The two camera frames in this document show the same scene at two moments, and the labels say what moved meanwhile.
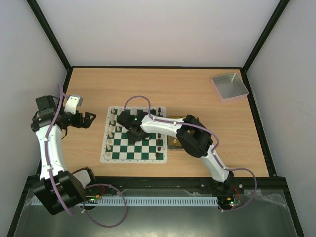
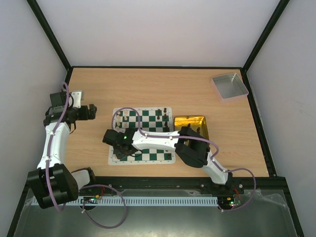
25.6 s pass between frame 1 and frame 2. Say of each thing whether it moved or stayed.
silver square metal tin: stayed
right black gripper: moved
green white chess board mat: moved
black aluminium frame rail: stayed
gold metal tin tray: moved
